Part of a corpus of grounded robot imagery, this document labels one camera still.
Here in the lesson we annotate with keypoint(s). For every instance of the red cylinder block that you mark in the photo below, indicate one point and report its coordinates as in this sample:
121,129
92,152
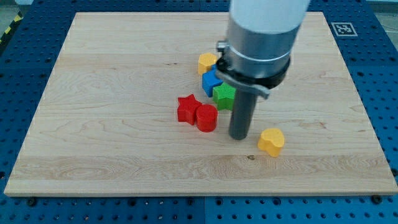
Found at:
207,116

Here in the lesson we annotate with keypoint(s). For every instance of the light wooden board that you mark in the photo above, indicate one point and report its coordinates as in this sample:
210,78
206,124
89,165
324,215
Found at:
106,125

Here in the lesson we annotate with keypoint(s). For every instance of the blue block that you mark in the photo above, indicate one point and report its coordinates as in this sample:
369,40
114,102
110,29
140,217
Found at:
209,80

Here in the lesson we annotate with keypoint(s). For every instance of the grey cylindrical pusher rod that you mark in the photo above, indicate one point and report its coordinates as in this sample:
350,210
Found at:
241,116

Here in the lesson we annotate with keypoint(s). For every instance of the yellow heart block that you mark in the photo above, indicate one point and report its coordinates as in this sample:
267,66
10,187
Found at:
272,141

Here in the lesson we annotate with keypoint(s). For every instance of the yellow hexagon block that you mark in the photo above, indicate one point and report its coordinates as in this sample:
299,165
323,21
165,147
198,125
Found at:
205,62

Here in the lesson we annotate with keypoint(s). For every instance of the black and white fiducial tag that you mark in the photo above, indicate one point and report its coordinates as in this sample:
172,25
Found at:
344,29

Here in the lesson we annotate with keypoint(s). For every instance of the green star block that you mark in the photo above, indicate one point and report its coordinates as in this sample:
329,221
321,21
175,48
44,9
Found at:
223,96

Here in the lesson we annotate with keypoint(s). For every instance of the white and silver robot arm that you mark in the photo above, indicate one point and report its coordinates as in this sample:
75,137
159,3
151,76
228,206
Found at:
255,54

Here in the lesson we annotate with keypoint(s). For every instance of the red star block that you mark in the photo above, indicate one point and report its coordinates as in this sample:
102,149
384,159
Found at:
187,108

